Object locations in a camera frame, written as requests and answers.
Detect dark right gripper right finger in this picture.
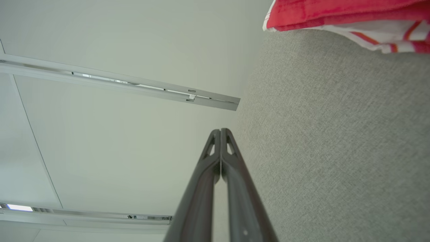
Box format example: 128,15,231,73
221,128,278,242

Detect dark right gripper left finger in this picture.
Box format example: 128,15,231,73
164,129,221,242

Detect red t-shirt white sleeves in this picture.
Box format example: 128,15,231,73
263,0,430,54

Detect white ceiling light track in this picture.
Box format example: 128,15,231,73
0,54,241,111
0,203,174,226

